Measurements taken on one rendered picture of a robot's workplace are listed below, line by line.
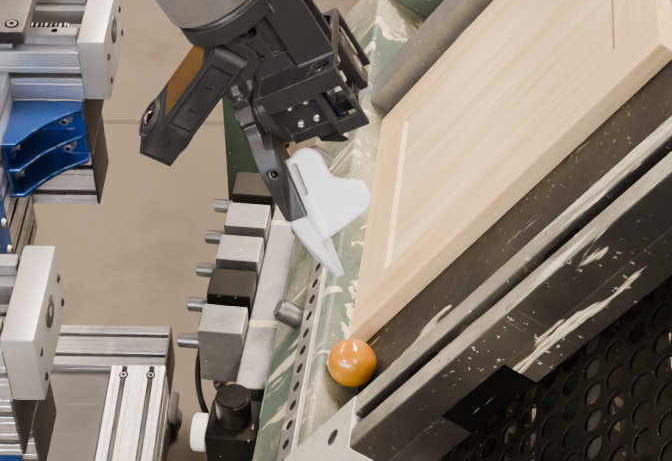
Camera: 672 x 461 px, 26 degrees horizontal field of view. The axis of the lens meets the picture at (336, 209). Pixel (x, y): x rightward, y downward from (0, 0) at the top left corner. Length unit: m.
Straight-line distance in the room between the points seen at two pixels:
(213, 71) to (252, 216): 0.92
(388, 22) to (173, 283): 1.06
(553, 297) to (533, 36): 0.49
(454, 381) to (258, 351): 0.58
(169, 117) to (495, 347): 0.34
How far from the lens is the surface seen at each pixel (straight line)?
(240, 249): 1.84
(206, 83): 0.98
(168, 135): 1.01
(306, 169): 0.99
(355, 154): 1.76
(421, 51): 1.79
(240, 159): 2.22
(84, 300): 2.89
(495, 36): 1.66
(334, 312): 1.57
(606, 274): 1.12
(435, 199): 1.55
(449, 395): 1.23
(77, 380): 2.46
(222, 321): 1.76
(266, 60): 0.97
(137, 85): 3.39
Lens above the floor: 2.04
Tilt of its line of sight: 42 degrees down
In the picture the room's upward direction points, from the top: straight up
